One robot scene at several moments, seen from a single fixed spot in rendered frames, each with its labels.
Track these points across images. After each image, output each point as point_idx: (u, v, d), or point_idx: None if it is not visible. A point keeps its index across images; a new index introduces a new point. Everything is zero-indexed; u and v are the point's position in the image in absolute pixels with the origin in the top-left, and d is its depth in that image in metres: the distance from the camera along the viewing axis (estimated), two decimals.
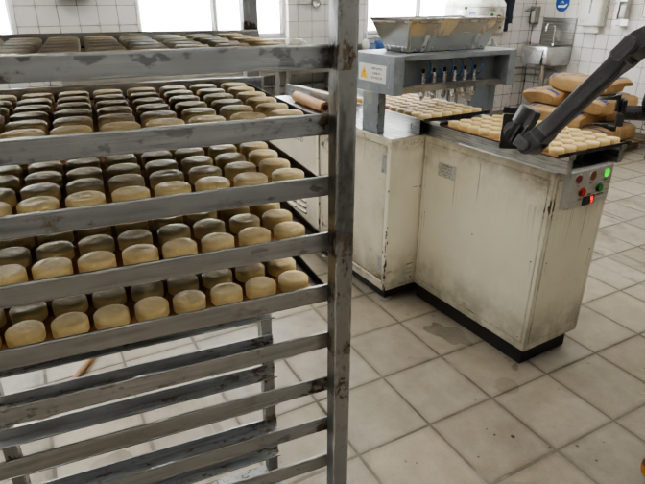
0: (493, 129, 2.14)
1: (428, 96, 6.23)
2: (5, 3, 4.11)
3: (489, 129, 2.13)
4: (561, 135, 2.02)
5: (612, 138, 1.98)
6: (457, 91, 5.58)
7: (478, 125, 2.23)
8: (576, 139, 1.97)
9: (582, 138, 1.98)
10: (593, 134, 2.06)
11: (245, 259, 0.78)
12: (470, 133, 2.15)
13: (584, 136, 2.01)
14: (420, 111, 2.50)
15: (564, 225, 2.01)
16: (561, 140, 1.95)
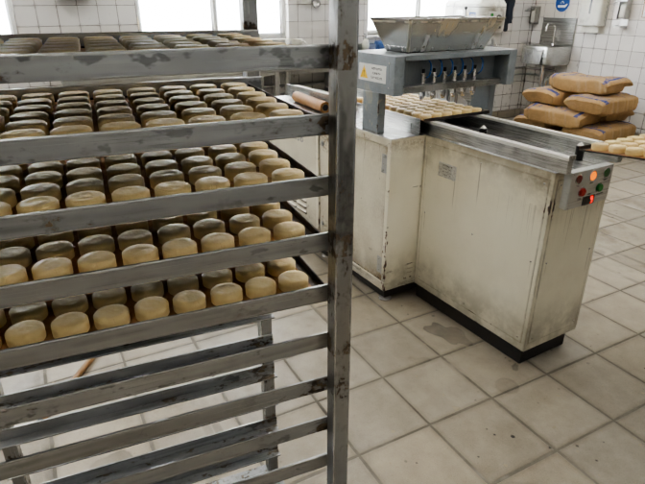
0: None
1: (428, 96, 6.23)
2: (5, 3, 4.11)
3: None
4: None
5: None
6: (457, 91, 5.58)
7: (635, 146, 1.68)
8: None
9: None
10: None
11: (245, 259, 0.78)
12: (633, 157, 1.60)
13: None
14: (420, 111, 2.50)
15: (564, 225, 2.01)
16: None
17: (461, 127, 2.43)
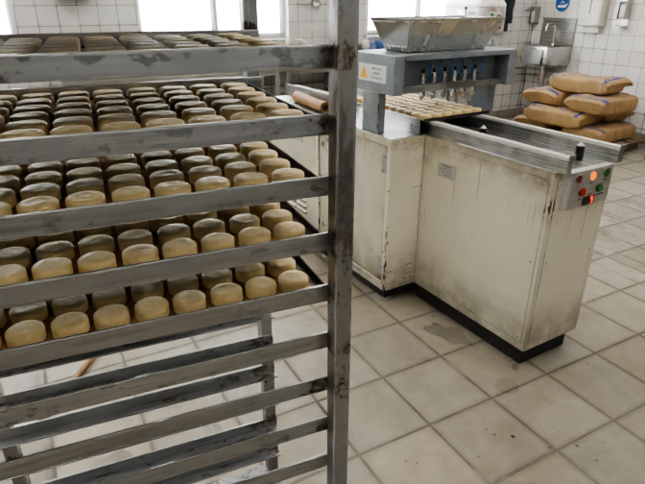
0: None
1: (428, 96, 6.23)
2: (5, 3, 4.11)
3: None
4: None
5: None
6: (457, 91, 5.58)
7: None
8: None
9: None
10: None
11: (245, 259, 0.78)
12: None
13: None
14: (420, 111, 2.50)
15: (564, 225, 2.01)
16: None
17: (461, 127, 2.43)
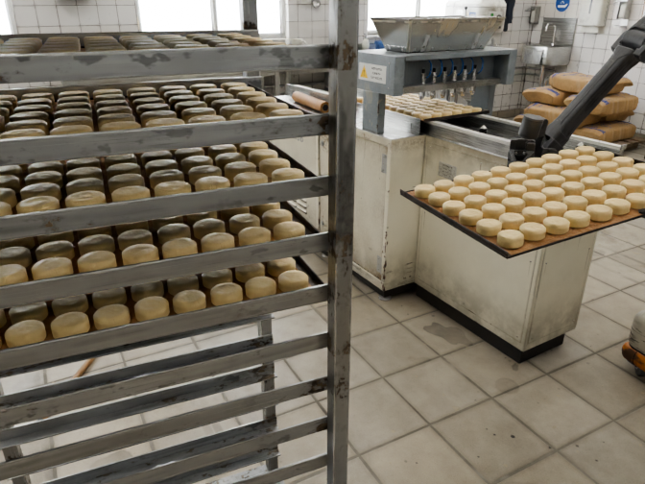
0: (566, 207, 1.15)
1: (428, 96, 6.23)
2: (5, 3, 4.11)
3: (574, 210, 1.13)
4: (596, 170, 1.32)
5: (592, 149, 1.46)
6: (457, 91, 5.58)
7: (522, 217, 1.13)
8: (616, 165, 1.34)
9: (607, 161, 1.36)
10: (561, 156, 1.46)
11: (245, 259, 0.78)
12: (574, 232, 1.08)
13: (591, 159, 1.39)
14: (420, 111, 2.50)
15: None
16: (633, 173, 1.28)
17: (461, 127, 2.43)
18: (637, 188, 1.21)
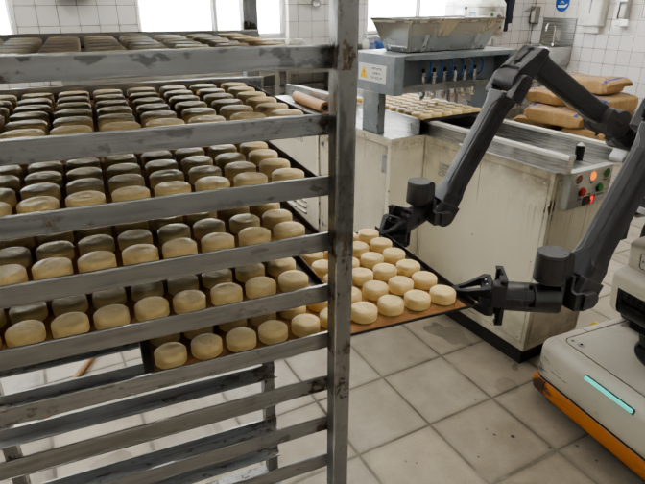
0: (272, 315, 0.95)
1: (428, 96, 6.23)
2: (5, 3, 4.11)
3: (274, 321, 0.93)
4: (352, 264, 1.13)
5: (375, 233, 1.28)
6: (457, 91, 5.58)
7: None
8: (379, 259, 1.15)
9: (373, 254, 1.18)
10: None
11: (245, 259, 0.78)
12: None
13: (360, 249, 1.20)
14: (420, 111, 2.50)
15: (564, 225, 2.01)
16: (387, 273, 1.10)
17: (461, 127, 2.43)
18: (375, 295, 1.03)
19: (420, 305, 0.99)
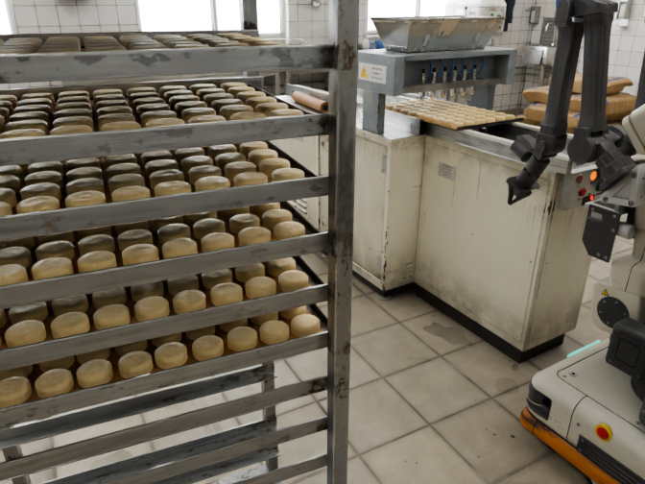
0: (101, 352, 0.85)
1: (428, 96, 6.23)
2: (5, 3, 4.11)
3: (100, 360, 0.83)
4: None
5: None
6: (457, 91, 5.58)
7: (31, 364, 0.83)
8: None
9: None
10: None
11: (245, 259, 0.78)
12: None
13: None
14: (450, 119, 2.34)
15: (564, 225, 2.01)
16: None
17: None
18: (230, 326, 0.93)
19: (274, 339, 0.89)
